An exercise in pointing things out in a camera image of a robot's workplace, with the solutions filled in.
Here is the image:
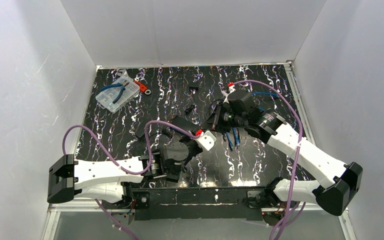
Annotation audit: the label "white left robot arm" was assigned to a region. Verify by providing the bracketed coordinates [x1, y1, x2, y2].
[47, 134, 214, 204]

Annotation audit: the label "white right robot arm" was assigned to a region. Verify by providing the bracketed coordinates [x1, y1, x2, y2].
[202, 90, 363, 216]

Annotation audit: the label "small black clip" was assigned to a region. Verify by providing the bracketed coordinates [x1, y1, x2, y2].
[184, 104, 196, 115]

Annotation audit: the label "small black connector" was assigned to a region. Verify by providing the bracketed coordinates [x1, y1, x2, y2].
[188, 85, 201, 93]

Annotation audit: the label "black base bar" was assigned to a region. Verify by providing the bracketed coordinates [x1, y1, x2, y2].
[132, 186, 274, 221]

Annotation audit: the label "red black tool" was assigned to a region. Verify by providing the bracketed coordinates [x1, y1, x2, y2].
[134, 80, 152, 96]

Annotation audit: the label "clear plastic parts box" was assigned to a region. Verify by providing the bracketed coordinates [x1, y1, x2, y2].
[95, 74, 140, 114]

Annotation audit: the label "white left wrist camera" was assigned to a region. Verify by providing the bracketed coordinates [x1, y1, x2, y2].
[194, 129, 217, 151]

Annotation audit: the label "black switch with blue ports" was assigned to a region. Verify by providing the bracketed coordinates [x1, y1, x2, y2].
[169, 115, 201, 135]

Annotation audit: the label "blue handled pliers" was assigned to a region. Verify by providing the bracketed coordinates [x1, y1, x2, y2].
[100, 81, 129, 104]

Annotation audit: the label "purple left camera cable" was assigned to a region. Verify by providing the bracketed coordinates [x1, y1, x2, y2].
[62, 119, 200, 240]

